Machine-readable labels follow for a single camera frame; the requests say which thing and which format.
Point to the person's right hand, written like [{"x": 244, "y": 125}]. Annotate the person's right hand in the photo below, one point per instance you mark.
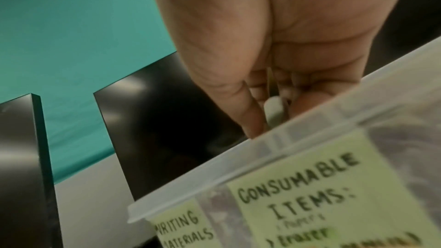
[{"x": 275, "y": 23}]

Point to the white oval eraser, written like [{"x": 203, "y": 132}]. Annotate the white oval eraser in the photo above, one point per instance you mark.
[{"x": 274, "y": 110}]

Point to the clear plastic storage box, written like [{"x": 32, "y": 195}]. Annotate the clear plastic storage box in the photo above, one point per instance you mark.
[{"x": 310, "y": 138}]

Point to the black computer monitor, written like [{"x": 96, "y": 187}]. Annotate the black computer monitor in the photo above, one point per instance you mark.
[
  {"x": 24, "y": 173},
  {"x": 155, "y": 132}
]

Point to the green cloth backdrop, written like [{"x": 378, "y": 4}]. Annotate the green cloth backdrop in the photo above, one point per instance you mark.
[{"x": 69, "y": 37}]

